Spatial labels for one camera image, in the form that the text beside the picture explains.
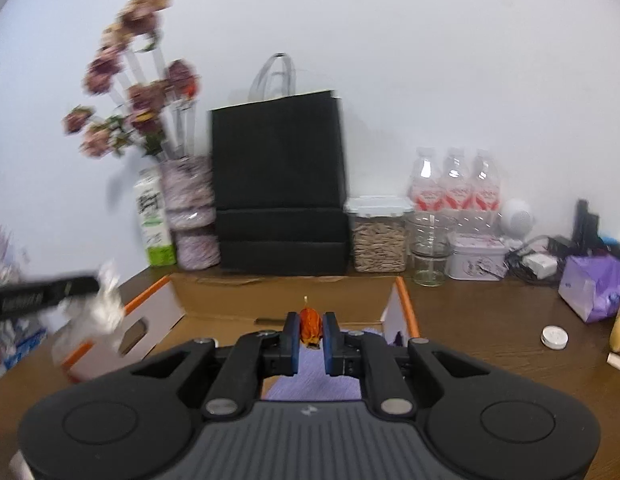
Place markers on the purple tissue packet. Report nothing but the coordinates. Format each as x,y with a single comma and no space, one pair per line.
590,285

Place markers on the red label water bottle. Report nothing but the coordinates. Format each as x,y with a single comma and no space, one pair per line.
486,187
426,185
456,185

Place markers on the white spherical device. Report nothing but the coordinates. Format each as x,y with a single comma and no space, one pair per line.
517,216

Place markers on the clear container of seeds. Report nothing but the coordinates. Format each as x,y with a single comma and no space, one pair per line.
379,240

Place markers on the orange cardboard box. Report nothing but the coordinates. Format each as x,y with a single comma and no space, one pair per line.
230,295

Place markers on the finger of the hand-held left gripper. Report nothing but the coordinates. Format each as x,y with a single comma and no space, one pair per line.
70,285

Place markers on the blue white printed packs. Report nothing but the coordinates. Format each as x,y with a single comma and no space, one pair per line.
15,347

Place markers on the white tin box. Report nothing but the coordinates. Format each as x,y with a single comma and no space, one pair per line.
475,260

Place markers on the wooden desktop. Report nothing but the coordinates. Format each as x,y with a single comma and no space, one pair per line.
490,320

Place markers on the purple fabric pouch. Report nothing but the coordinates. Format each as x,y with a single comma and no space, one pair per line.
315,385

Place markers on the mottled purple ceramic vase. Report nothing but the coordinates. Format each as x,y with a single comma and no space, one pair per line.
190,210

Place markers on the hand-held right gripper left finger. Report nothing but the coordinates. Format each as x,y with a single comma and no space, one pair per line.
291,340

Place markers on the orange candy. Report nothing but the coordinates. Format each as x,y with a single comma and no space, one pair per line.
310,325

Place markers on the green white milk carton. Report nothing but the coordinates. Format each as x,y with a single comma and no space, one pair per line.
152,220

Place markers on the clear plastic bag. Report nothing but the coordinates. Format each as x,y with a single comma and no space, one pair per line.
107,305

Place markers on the small white round cap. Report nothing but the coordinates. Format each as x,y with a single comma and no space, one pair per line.
554,337

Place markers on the black cosmetic bottle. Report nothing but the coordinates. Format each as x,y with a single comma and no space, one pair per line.
593,232
582,220

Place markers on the dried pink rose bouquet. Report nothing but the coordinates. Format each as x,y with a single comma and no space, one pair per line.
142,100

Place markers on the white paper stick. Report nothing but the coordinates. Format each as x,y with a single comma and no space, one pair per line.
617,362

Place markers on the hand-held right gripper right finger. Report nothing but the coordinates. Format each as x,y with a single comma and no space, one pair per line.
331,340

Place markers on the clear glass jar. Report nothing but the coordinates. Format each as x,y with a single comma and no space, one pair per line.
430,255

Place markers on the black paper bag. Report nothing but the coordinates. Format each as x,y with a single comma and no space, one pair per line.
280,170

